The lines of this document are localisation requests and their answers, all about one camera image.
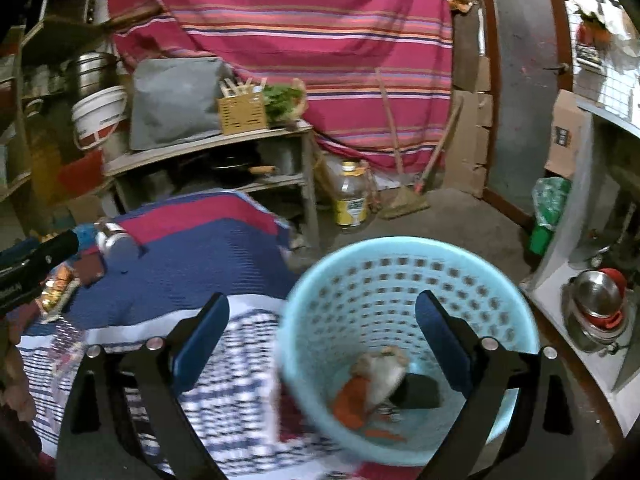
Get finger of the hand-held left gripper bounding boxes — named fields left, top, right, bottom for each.
left=0, top=230, right=81, bottom=282

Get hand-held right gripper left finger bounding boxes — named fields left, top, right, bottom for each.
left=55, top=292, right=231, bottom=480

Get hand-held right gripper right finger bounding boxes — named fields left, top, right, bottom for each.
left=415, top=290, right=586, bottom=480

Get orange gold foil wrapper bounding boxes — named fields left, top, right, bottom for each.
left=37, top=262, right=81, bottom=313

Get maroon scouring pad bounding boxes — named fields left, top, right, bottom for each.
left=75, top=250, right=106, bottom=286

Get beige cloth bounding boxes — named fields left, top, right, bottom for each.
left=350, top=346, right=408, bottom=408

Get small orange wrapper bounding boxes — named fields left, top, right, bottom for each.
left=365, top=427, right=406, bottom=443

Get large orange wrapper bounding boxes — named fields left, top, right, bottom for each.
left=332, top=377, right=373, bottom=428

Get light blue plastic basket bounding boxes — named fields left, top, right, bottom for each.
left=277, top=237, right=541, bottom=468

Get white label jar steel lid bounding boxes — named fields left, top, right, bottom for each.
left=95, top=217, right=138, bottom=263

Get red plastic basket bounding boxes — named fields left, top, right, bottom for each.
left=57, top=152, right=103, bottom=191

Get plaid red blue tablecloth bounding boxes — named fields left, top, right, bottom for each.
left=10, top=190, right=361, bottom=480

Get white plastic bucket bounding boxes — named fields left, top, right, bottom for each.
left=70, top=85, right=130, bottom=153

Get green plastic cup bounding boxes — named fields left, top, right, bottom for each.
left=530, top=222, right=556, bottom=256

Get wooden broom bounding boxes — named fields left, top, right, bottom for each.
left=375, top=67, right=431, bottom=221

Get grey concrete counter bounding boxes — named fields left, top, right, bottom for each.
left=520, top=95, right=640, bottom=411

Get stacked metal bowls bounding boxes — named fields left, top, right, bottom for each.
left=562, top=267, right=631, bottom=356

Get clear jug yellow label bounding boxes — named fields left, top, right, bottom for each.
left=332, top=160, right=373, bottom=231

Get black frying pan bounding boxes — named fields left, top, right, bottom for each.
left=207, top=157, right=278, bottom=183

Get steel cooking pot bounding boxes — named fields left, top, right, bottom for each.
left=65, top=51, right=121, bottom=103

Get green plastic bag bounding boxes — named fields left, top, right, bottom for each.
left=531, top=176, right=572, bottom=231

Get cardboard sheet stack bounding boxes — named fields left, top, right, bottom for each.
left=442, top=55, right=496, bottom=198

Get red bowl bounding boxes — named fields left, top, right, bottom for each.
left=580, top=267, right=628, bottom=331

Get wooden stick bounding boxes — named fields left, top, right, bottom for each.
left=415, top=97, right=463, bottom=193

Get grey fabric cover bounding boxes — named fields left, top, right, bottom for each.
left=129, top=57, right=236, bottom=152

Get small wooden table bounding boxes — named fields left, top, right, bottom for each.
left=102, top=120, right=321, bottom=251

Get grey metal container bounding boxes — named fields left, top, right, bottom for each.
left=272, top=142, right=303, bottom=176

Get wooden shelf unit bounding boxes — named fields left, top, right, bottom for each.
left=0, top=0, right=116, bottom=201

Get yellow utensil holder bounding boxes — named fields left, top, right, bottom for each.
left=216, top=76, right=268, bottom=136

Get printed cardboard box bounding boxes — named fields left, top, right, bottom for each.
left=544, top=89, right=593, bottom=181

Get wooden pole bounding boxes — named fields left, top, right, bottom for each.
left=107, top=5, right=161, bottom=31

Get grey metal tin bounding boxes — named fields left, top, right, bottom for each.
left=37, top=0, right=96, bottom=23

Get green leafy vegetable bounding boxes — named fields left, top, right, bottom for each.
left=262, top=80, right=308, bottom=123

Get grey metal door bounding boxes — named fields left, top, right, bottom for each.
left=477, top=0, right=576, bottom=226

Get pink striped hanging cloth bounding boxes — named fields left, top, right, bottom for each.
left=106, top=0, right=456, bottom=173

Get red orange flower ornament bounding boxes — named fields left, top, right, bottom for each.
left=575, top=5, right=613, bottom=46

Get white wire rack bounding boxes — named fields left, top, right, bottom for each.
left=560, top=0, right=640, bottom=121

